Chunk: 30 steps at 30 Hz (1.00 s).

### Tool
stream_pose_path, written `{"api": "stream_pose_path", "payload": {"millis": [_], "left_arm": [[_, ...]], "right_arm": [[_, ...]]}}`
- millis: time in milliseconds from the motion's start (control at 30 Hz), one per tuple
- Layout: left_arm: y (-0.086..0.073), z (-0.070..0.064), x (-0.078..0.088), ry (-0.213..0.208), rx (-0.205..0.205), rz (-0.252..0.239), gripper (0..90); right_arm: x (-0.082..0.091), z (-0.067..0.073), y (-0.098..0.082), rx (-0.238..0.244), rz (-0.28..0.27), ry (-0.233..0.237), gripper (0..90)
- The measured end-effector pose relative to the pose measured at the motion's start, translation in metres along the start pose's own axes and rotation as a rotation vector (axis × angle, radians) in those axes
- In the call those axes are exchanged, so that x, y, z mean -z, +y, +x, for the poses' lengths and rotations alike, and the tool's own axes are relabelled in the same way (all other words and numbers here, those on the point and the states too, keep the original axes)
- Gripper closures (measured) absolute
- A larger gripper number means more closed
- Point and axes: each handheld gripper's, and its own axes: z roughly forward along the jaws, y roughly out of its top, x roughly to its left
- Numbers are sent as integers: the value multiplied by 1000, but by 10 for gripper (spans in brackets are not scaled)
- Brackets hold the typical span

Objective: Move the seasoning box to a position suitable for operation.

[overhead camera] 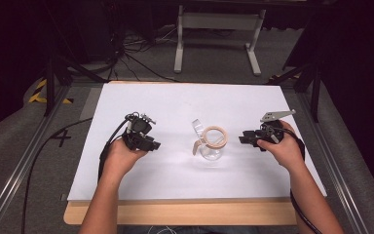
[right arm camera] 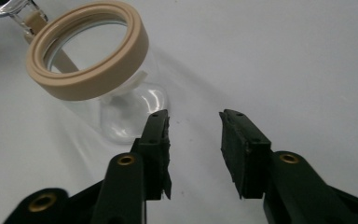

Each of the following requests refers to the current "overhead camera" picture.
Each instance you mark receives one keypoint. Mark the white board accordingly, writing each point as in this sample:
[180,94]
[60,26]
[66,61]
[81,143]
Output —
[175,104]

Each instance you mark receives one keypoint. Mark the white metal table frame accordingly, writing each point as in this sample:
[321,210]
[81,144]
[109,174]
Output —
[219,21]

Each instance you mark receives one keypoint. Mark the aluminium rail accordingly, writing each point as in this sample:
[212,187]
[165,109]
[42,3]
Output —
[19,169]
[334,169]

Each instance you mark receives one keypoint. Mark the person's left hand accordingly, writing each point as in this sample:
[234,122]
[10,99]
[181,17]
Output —
[120,159]

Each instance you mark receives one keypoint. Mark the wooden table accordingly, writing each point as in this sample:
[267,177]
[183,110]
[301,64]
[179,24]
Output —
[191,213]

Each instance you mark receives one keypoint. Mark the black tape mark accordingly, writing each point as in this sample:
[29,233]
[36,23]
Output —
[61,138]

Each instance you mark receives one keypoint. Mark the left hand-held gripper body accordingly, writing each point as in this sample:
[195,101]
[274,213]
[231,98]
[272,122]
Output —
[139,127]

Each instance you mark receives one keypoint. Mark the yellow and black floor tape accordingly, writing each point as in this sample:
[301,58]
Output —
[39,94]

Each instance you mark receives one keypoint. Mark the person's right hand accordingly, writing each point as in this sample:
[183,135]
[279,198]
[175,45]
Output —
[287,151]

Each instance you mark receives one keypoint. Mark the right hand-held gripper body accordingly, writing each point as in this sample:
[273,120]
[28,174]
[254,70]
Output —
[271,131]

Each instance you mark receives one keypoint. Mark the black tripod stand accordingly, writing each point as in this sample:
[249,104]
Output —
[50,84]
[315,87]

